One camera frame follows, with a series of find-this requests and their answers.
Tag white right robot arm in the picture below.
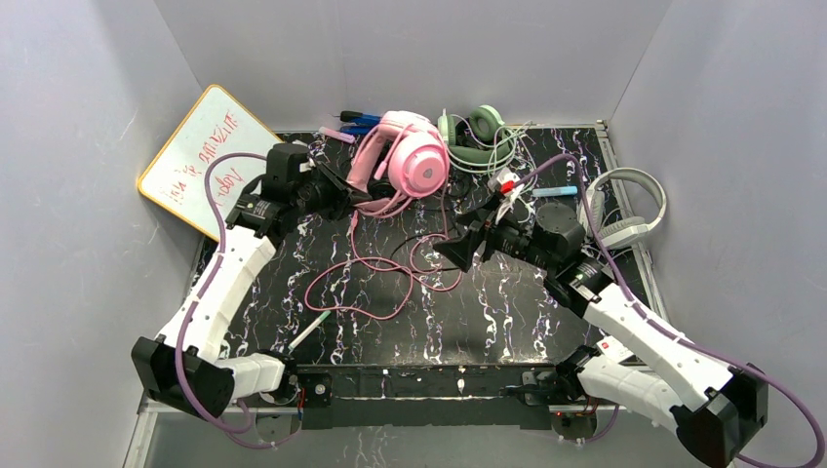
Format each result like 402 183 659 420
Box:
433 187 768 467

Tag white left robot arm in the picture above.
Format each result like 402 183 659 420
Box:
131 143 372 434

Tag light blue marker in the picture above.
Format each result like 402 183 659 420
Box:
532 186 578 198

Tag pink marker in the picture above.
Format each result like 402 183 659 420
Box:
319 126 356 144

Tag blue black marker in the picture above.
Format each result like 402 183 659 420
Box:
336 110 381 136

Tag yellow framed whiteboard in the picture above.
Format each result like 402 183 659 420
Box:
137 85 281 240

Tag white green marker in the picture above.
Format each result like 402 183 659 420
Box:
287 310 331 354

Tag black blue headphones with cable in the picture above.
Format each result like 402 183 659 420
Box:
362 175 472 271

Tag white headphones with cable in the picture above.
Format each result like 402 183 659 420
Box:
576 168 667 250

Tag green headphones with cable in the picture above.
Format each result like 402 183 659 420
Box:
436 104 537 176

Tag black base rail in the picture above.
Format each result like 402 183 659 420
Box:
138 361 712 434

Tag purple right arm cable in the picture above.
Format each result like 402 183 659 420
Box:
503 153 827 468

